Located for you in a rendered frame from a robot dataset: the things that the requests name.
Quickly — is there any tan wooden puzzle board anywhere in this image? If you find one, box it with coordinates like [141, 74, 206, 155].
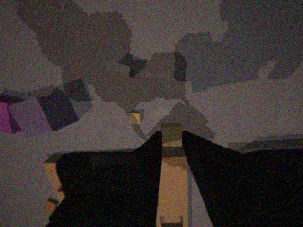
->
[42, 149, 188, 227]

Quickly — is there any magenta cube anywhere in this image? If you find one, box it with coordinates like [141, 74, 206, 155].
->
[0, 96, 23, 134]

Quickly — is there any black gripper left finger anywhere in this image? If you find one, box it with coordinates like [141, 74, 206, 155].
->
[55, 131, 162, 227]

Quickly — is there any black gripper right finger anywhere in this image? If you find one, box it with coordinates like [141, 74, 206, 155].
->
[182, 131, 303, 227]

